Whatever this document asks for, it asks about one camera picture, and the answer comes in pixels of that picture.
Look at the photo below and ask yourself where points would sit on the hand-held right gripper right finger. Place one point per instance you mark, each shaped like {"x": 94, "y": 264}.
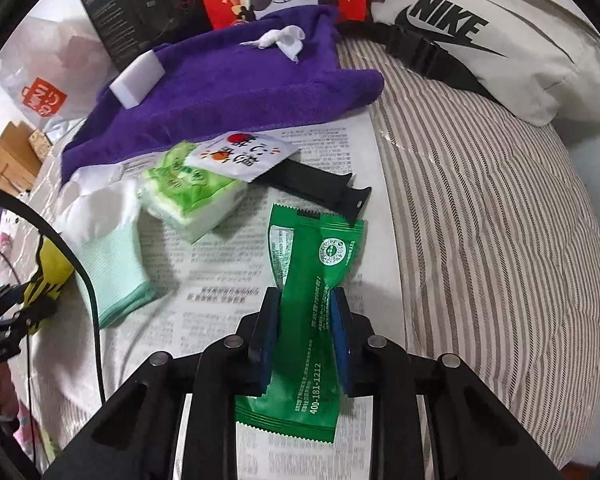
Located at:
{"x": 341, "y": 340}

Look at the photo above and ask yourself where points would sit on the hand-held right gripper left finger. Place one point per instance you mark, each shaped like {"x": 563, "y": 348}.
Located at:
{"x": 270, "y": 340}

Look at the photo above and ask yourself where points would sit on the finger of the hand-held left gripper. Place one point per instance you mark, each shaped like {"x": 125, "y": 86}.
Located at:
{"x": 35, "y": 315}

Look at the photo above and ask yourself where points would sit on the yellow and black glove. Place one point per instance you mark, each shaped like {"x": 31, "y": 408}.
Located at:
{"x": 50, "y": 265}

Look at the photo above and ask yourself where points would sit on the green foil packet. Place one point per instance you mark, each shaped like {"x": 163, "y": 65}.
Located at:
{"x": 305, "y": 280}

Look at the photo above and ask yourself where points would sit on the white and mint glove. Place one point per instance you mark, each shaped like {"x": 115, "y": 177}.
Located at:
{"x": 110, "y": 260}

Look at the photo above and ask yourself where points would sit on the green tissue pack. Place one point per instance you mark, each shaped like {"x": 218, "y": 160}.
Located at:
{"x": 190, "y": 200}

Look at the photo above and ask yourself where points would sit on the white sachet with red print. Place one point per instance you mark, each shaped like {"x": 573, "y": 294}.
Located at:
{"x": 240, "y": 155}

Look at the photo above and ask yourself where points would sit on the newspaper sheet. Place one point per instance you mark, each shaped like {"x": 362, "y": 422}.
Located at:
{"x": 220, "y": 270}

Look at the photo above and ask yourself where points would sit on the wooden cabinet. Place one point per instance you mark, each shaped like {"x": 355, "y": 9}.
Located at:
{"x": 10, "y": 160}

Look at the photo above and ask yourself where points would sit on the purple towel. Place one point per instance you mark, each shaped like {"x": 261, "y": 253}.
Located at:
{"x": 220, "y": 90}

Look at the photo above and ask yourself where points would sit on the white plastic shopping bag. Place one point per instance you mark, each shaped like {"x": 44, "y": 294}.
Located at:
{"x": 45, "y": 60}

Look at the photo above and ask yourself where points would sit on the white sponge block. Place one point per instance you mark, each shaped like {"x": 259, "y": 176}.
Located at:
{"x": 137, "y": 80}

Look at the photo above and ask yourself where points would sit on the white knotted tissue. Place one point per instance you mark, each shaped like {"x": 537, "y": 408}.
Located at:
{"x": 280, "y": 37}

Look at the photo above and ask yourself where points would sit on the black product box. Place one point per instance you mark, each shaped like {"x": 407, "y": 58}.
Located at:
{"x": 140, "y": 5}

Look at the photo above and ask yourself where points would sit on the white waist bag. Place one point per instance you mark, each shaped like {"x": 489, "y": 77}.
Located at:
{"x": 555, "y": 60}

